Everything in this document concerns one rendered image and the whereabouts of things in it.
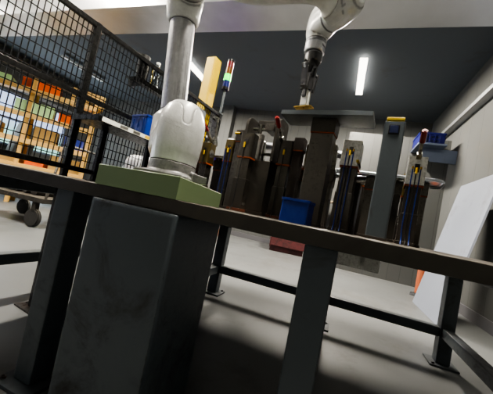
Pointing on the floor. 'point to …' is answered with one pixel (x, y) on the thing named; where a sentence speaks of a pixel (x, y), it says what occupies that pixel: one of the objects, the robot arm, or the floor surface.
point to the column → (134, 302)
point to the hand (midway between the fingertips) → (305, 98)
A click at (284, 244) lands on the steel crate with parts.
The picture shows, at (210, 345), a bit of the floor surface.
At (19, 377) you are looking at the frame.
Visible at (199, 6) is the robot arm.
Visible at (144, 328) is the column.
